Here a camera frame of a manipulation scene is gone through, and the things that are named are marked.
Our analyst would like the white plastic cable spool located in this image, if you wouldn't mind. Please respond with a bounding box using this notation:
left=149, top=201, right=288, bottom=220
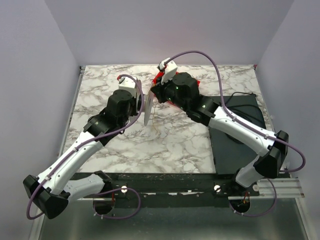
left=143, top=90, right=154, bottom=126

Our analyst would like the thin yellow wire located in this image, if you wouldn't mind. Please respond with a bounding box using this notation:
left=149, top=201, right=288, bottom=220
left=149, top=102, right=161, bottom=136

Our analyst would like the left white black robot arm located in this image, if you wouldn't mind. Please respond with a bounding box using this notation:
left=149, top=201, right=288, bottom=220
left=23, top=88, right=145, bottom=220

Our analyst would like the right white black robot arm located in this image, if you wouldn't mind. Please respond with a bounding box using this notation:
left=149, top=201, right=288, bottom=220
left=150, top=72, right=289, bottom=189

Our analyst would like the red plastic bin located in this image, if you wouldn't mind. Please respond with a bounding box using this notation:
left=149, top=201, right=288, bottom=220
left=151, top=71, right=201, bottom=86

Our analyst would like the black flat box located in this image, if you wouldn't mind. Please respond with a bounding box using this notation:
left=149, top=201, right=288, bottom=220
left=208, top=93, right=266, bottom=175

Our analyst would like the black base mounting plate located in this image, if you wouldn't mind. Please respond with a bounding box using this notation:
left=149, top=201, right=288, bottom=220
left=82, top=171, right=261, bottom=208

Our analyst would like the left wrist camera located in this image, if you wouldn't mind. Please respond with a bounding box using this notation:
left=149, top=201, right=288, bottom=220
left=118, top=76, right=142, bottom=98

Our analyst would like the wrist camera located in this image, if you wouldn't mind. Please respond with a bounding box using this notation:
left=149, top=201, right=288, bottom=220
left=158, top=57, right=178, bottom=85
left=118, top=76, right=142, bottom=98

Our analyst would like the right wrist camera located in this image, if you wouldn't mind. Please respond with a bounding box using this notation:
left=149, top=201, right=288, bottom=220
left=158, top=57, right=178, bottom=85

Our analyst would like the black coiled cable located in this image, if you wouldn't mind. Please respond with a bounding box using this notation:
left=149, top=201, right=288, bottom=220
left=224, top=91, right=266, bottom=121

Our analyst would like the aluminium extrusion rail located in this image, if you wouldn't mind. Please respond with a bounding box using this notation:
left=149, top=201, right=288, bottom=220
left=41, top=177, right=305, bottom=201

